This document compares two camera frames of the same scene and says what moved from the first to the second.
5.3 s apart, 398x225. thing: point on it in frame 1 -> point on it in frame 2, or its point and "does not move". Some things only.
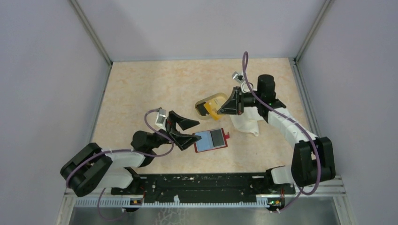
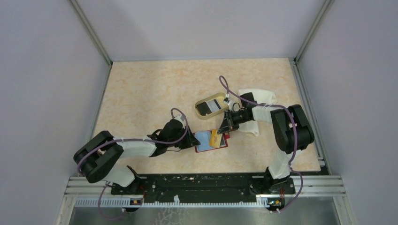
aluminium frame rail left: x=92 y=34 does not move
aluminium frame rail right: x=319 y=20 does not move
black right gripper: x=233 y=106 -> x=228 y=124
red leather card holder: x=210 y=140 does not move
